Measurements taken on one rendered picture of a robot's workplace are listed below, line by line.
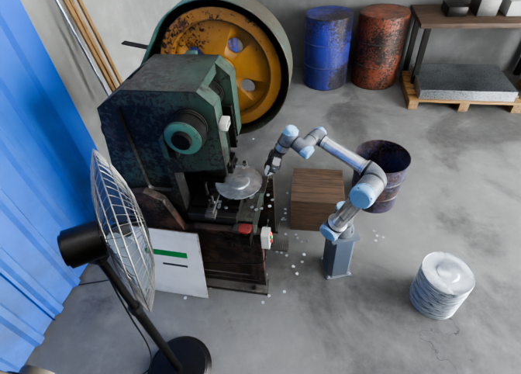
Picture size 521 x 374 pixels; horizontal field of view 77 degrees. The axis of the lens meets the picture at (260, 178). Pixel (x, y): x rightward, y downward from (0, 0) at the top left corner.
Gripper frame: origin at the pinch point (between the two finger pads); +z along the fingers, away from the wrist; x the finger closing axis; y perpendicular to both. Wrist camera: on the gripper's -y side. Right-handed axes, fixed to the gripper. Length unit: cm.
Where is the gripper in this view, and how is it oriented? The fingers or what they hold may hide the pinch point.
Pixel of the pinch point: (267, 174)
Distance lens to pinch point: 192.3
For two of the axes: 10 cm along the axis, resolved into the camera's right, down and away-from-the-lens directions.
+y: 1.1, -6.9, 7.1
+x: -9.3, -3.3, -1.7
